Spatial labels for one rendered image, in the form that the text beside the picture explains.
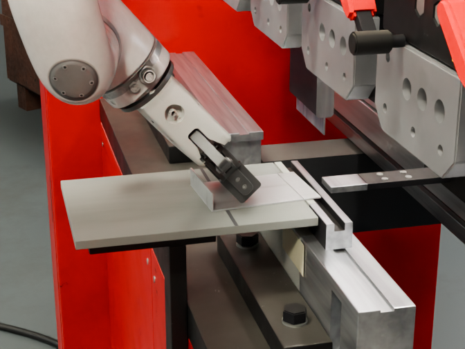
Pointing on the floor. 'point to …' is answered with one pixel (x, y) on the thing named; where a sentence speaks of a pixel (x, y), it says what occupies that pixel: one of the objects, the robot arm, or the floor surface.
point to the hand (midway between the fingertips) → (232, 174)
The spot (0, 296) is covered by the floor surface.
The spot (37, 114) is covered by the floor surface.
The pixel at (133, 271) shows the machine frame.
